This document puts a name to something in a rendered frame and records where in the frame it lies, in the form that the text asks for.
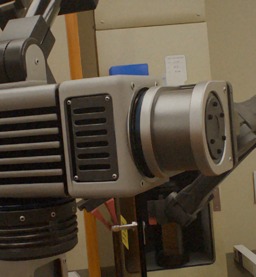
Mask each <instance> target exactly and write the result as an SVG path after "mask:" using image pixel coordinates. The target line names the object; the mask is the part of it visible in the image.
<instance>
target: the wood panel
mask: <svg viewBox="0 0 256 277"><path fill-rule="evenodd" d="M65 25H66V38H67V48H68V58H69V68H70V77H71V80H78V79H82V78H83V77H82V67H81V57H80V47H79V33H78V23H77V13H71V14H66V15H65ZM83 216H84V229H85V239H86V249H87V259H88V271H89V277H101V270H100V260H99V250H98V240H97V227H96V217H94V216H93V215H92V214H90V213H89V212H88V213H87V211H86V210H85V209H83Z"/></svg>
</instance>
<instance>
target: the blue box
mask: <svg viewBox="0 0 256 277"><path fill-rule="evenodd" d="M114 75H135V76H149V70H148V64H147V63H144V64H133V65H122V66H112V67H111V68H110V69H109V76H114Z"/></svg>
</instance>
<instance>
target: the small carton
mask: <svg viewBox="0 0 256 277"><path fill-rule="evenodd" d="M162 85H185V83H184V72H175V73H165V74H162Z"/></svg>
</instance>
